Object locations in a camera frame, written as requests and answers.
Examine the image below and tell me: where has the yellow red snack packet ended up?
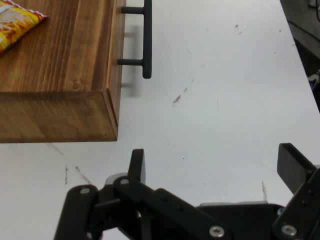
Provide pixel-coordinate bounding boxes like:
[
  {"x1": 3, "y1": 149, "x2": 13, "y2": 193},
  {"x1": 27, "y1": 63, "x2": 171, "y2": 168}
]
[{"x1": 0, "y1": 0, "x2": 48, "y2": 56}]

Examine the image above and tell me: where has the brown wooden drawer cabinet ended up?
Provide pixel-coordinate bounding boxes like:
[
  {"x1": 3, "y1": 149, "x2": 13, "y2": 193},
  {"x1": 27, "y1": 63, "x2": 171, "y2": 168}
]
[{"x1": 0, "y1": 0, "x2": 126, "y2": 144}]

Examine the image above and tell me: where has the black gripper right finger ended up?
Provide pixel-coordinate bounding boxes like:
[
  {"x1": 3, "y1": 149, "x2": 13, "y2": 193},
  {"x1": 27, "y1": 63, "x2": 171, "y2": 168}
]
[{"x1": 272, "y1": 142, "x2": 320, "y2": 240}]

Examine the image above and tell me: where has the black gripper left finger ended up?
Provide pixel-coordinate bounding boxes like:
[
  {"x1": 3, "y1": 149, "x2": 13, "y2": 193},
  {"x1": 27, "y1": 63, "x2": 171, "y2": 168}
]
[{"x1": 53, "y1": 148, "x2": 233, "y2": 240}]

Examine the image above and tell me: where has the wooden drawer with black handle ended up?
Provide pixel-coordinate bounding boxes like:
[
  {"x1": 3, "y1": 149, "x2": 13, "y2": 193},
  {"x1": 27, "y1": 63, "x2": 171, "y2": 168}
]
[{"x1": 111, "y1": 0, "x2": 153, "y2": 106}]

